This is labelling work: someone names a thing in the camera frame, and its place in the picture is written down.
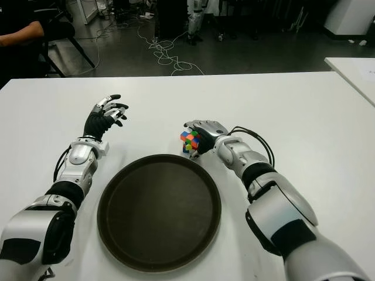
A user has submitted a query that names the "white cabinet with black base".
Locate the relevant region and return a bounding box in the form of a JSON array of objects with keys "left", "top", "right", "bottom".
[{"left": 323, "top": 0, "right": 375, "bottom": 37}]

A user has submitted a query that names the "multicoloured Rubik's cube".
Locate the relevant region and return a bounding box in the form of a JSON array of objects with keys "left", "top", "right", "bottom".
[{"left": 180, "top": 131, "right": 202, "bottom": 155}]

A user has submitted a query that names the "black left arm cable bundle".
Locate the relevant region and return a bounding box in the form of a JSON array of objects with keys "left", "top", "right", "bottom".
[{"left": 53, "top": 146, "right": 73, "bottom": 182}]

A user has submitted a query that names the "tangled white floor cable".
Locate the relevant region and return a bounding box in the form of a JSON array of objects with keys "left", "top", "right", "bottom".
[{"left": 137, "top": 20, "right": 206, "bottom": 76}]

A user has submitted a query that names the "seated person in black shirt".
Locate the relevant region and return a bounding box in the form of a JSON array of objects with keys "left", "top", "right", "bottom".
[{"left": 0, "top": 0, "right": 46, "bottom": 81}]

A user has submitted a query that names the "robot right hand black silver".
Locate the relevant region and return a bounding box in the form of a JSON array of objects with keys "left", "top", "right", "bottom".
[{"left": 183, "top": 119, "right": 229, "bottom": 160}]

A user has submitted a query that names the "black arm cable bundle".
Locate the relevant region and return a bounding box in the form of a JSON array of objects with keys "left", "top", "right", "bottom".
[
  {"left": 53, "top": 146, "right": 73, "bottom": 182},
  {"left": 228, "top": 126, "right": 276, "bottom": 170}
]

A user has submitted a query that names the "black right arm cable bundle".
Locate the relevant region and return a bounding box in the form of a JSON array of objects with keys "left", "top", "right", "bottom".
[{"left": 228, "top": 126, "right": 276, "bottom": 170}]

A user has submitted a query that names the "person's bare forearm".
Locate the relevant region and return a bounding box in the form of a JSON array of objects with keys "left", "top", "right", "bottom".
[{"left": 0, "top": 20, "right": 45, "bottom": 47}]

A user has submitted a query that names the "white board panel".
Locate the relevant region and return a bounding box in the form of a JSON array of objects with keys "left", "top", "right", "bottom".
[{"left": 66, "top": 0, "right": 99, "bottom": 26}]

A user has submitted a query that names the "white side table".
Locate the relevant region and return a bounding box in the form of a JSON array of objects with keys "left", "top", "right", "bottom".
[{"left": 323, "top": 57, "right": 375, "bottom": 108}]

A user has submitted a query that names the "tall black cabinet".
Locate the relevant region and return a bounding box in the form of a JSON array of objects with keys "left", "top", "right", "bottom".
[{"left": 155, "top": 0, "right": 188, "bottom": 40}]

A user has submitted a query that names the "black metal chair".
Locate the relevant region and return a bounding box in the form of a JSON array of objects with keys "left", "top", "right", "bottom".
[{"left": 37, "top": 5, "right": 96, "bottom": 78}]

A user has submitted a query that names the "round dark brown plate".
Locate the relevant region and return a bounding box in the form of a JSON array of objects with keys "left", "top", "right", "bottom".
[{"left": 97, "top": 154, "right": 222, "bottom": 272}]

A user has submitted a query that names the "robot left hand black silver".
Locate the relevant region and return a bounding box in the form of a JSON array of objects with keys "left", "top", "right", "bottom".
[{"left": 83, "top": 94, "right": 130, "bottom": 140}]

